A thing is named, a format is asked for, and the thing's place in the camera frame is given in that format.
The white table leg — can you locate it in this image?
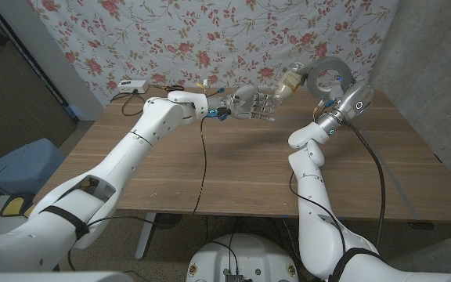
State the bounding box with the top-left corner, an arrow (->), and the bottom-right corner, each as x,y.
135,212 -> 158,260

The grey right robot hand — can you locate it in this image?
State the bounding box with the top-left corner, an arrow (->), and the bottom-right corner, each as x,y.
328,75 -> 375,121

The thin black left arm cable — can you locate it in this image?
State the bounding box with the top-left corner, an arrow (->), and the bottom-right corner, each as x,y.
67,115 -> 209,271

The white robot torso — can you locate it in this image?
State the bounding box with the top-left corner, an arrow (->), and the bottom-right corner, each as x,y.
186,233 -> 300,282

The yellow pad with black rim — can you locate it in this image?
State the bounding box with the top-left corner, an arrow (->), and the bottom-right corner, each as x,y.
0,195 -> 27,218

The grey duct tape roll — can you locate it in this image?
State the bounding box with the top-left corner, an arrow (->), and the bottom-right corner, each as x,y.
294,56 -> 354,100

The grey floor cable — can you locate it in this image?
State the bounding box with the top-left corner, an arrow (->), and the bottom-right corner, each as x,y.
280,218 -> 305,271

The black power box cable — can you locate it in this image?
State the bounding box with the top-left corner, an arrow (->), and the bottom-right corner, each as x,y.
110,90 -> 147,117

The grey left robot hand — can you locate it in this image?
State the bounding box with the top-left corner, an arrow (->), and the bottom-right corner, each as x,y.
225,84 -> 285,122

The blue plastic bin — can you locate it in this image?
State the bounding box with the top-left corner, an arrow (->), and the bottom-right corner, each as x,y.
0,137 -> 67,197

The plastic bottle with yellow label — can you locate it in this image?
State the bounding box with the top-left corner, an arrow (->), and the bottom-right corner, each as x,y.
274,64 -> 305,105

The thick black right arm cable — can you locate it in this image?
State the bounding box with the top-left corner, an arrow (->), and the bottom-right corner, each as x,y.
341,120 -> 387,250

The floral backdrop cloth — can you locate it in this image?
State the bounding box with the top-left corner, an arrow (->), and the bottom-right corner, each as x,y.
27,0 -> 401,107

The white power box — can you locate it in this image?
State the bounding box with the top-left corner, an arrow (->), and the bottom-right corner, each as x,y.
116,79 -> 150,95

